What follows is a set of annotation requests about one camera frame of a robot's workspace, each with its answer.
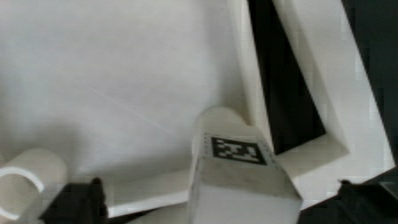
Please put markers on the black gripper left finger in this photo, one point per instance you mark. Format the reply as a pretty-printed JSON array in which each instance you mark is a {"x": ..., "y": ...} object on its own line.
[{"x": 76, "y": 207}]

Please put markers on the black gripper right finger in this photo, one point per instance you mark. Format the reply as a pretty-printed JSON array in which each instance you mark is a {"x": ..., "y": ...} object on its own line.
[{"x": 362, "y": 205}]

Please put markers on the white table leg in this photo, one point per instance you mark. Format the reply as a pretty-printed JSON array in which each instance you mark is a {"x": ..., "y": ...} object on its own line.
[{"x": 241, "y": 192}]

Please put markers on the white square tabletop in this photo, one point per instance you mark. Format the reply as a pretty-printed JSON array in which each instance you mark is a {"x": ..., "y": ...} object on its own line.
[{"x": 119, "y": 66}]

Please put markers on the white U-shaped obstacle fence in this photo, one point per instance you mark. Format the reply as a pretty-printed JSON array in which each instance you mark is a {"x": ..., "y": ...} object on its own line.
[{"x": 346, "y": 155}]

